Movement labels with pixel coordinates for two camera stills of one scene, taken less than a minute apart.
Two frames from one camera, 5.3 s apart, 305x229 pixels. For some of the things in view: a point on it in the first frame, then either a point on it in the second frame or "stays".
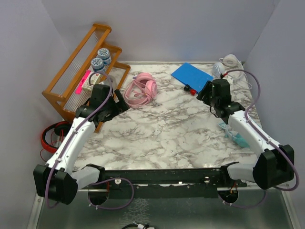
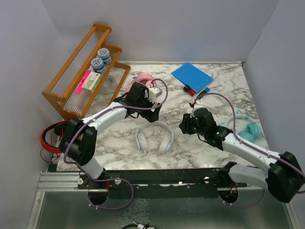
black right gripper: (208, 88) -> (185, 126)
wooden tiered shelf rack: (96, 64) stays
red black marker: (192, 91) stays
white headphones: (230, 65) -> (166, 143)
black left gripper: (121, 106) -> (151, 116)
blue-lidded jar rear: (104, 54) stays
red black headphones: (60, 128) stays
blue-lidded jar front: (97, 65) stays
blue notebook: (192, 76) stays
